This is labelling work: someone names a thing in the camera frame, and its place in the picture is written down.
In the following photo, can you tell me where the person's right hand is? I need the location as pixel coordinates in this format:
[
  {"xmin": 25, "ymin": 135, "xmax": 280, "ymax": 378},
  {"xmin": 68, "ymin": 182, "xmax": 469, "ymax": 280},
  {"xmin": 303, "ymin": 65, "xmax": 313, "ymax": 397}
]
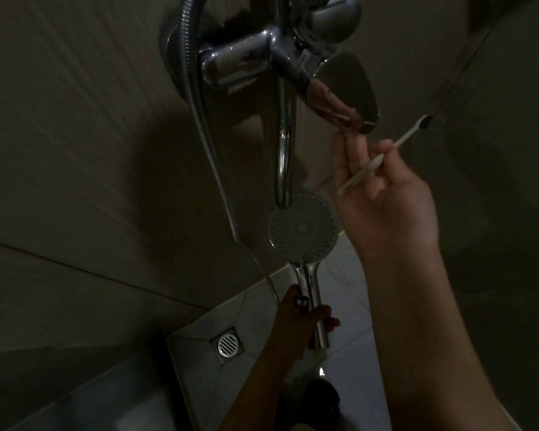
[{"xmin": 331, "ymin": 129, "xmax": 441, "ymax": 265}]

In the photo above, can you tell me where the person's left hand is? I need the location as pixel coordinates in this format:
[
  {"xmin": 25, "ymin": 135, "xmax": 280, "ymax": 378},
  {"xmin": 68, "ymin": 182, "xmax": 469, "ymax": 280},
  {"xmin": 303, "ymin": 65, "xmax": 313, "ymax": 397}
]
[{"xmin": 269, "ymin": 284, "xmax": 341, "ymax": 360}]

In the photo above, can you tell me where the white toothbrush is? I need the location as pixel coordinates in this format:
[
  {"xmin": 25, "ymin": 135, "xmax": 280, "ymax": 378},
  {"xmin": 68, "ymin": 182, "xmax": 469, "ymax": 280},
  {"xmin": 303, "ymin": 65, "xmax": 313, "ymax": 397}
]
[{"xmin": 338, "ymin": 114, "xmax": 434, "ymax": 195}]

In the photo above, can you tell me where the round chrome shower head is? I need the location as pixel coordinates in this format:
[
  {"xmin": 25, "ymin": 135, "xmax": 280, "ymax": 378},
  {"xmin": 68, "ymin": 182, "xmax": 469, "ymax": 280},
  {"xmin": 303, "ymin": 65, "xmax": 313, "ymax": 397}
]
[{"xmin": 267, "ymin": 192, "xmax": 340, "ymax": 351}]

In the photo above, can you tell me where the silver flexible shower hose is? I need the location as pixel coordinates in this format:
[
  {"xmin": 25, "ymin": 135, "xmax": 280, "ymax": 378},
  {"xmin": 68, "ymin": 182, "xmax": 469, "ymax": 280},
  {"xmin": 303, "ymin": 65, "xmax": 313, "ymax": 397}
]
[{"xmin": 179, "ymin": 0, "xmax": 281, "ymax": 306}]

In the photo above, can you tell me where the person's right forearm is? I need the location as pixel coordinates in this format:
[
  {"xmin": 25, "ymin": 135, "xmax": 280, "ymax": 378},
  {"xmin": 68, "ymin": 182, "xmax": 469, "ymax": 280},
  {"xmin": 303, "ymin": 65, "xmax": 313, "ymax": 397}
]
[{"xmin": 359, "ymin": 246, "xmax": 522, "ymax": 431}]

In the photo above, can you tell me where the person's left forearm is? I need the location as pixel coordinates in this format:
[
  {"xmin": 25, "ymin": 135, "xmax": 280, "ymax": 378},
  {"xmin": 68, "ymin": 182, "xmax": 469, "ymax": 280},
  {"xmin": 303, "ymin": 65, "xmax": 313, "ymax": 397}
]
[{"xmin": 220, "ymin": 350, "xmax": 297, "ymax": 431}]

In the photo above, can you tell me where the person's right black slipper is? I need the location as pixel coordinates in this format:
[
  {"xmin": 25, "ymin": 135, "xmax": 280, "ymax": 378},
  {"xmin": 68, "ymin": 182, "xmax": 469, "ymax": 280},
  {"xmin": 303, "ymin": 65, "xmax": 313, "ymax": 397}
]
[{"xmin": 303, "ymin": 377, "xmax": 342, "ymax": 431}]

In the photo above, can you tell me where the person's black slipper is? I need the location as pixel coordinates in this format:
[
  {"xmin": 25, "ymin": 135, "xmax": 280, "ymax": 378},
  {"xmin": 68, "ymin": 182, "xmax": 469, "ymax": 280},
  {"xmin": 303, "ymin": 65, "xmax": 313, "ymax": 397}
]
[
  {"xmin": 303, "ymin": 377, "xmax": 342, "ymax": 431},
  {"xmin": 276, "ymin": 381, "xmax": 306, "ymax": 431}
]

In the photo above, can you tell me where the person's left black slipper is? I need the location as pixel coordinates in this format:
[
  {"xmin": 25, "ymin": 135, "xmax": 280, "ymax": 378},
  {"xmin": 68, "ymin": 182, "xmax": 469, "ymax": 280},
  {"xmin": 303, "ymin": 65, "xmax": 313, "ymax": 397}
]
[{"xmin": 276, "ymin": 381, "xmax": 306, "ymax": 431}]

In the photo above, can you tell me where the chrome shower mixer faucet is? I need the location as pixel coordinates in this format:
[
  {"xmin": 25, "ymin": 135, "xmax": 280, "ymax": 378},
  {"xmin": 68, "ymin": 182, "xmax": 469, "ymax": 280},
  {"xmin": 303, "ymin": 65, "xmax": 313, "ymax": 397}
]
[{"xmin": 163, "ymin": 0, "xmax": 380, "ymax": 210}]

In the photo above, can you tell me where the metal floor drain grate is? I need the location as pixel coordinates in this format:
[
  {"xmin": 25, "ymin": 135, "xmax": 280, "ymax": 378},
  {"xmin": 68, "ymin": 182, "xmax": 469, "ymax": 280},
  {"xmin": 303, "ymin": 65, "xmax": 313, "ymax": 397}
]
[{"xmin": 211, "ymin": 328, "xmax": 246, "ymax": 362}]

